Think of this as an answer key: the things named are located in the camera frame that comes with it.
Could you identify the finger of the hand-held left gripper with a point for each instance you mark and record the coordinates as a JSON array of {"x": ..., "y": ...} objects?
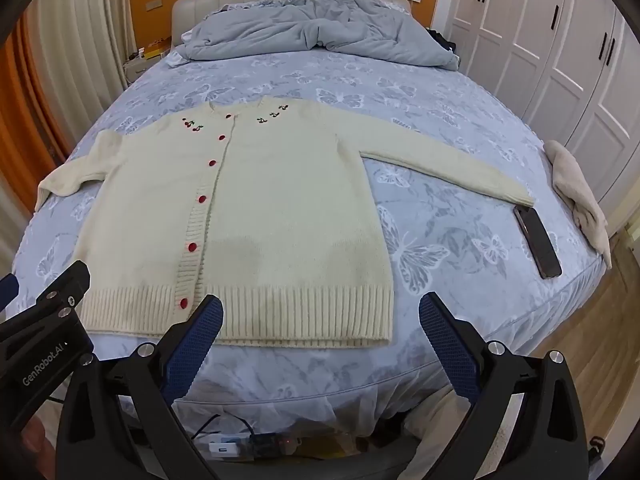
[
  {"x": 7, "y": 290},
  {"x": 65, "y": 285}
]

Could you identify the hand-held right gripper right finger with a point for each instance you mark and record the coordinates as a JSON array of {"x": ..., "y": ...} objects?
[{"x": 445, "y": 342}]

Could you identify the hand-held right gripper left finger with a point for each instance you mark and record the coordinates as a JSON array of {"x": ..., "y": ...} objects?
[{"x": 197, "y": 340}]

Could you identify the cream knit cardigan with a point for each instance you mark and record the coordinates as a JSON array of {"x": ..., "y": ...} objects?
[{"x": 280, "y": 220}]

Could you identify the beige fleece pants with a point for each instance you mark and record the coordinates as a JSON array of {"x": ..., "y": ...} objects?
[{"x": 435, "y": 425}]

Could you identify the bed with butterfly sheet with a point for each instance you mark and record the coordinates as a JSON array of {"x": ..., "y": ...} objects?
[{"x": 450, "y": 240}]

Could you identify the black smartphone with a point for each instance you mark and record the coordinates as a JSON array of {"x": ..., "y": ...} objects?
[{"x": 540, "y": 245}]

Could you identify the orange curtain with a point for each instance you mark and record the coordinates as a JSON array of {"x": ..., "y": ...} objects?
[{"x": 20, "y": 110}]

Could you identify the beige towel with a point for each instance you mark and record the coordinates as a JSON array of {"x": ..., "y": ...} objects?
[{"x": 575, "y": 185}]

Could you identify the nightstand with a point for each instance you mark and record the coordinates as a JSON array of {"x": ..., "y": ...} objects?
[{"x": 140, "y": 66}]

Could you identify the cream curtain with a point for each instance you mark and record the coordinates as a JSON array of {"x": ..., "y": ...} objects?
[{"x": 85, "y": 35}]

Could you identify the dark cloth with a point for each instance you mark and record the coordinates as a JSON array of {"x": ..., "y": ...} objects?
[{"x": 442, "y": 40}]

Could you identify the white wardrobe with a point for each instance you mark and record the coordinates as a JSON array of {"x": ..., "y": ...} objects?
[{"x": 550, "y": 35}]

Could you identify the grey duvet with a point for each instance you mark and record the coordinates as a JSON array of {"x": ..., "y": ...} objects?
[{"x": 350, "y": 25}]

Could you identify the wall socket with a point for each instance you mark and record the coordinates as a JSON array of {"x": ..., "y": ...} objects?
[{"x": 153, "y": 6}]

